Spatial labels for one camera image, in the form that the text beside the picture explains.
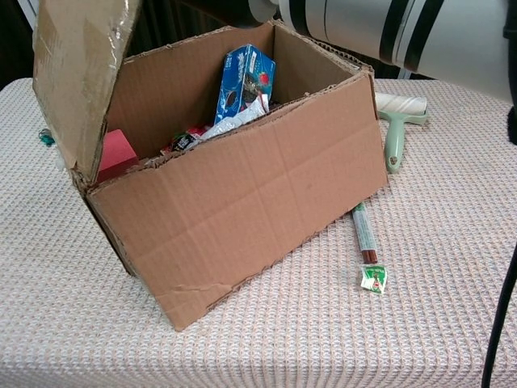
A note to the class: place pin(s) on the brown cardboard shipping box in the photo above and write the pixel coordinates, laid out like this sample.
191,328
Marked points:
250,210

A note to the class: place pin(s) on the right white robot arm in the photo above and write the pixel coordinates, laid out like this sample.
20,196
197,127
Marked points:
351,24

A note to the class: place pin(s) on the blue Oreo cookie package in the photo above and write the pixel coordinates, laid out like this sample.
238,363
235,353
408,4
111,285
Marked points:
246,81

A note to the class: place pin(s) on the white foil snack packet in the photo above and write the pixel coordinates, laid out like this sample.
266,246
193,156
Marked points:
238,119

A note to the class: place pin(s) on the dark snack packet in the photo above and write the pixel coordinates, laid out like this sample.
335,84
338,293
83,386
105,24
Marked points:
182,143

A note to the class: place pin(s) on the green toothbrush pack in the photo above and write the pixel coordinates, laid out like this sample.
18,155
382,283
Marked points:
365,238

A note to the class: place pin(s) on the red foam block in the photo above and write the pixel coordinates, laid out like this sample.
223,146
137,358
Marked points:
117,155

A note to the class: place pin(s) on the beige waffle tablecloth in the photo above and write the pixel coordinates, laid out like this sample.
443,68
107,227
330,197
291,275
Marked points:
363,343

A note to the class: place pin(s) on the small green binder clip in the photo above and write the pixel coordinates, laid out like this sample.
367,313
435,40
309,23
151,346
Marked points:
46,138

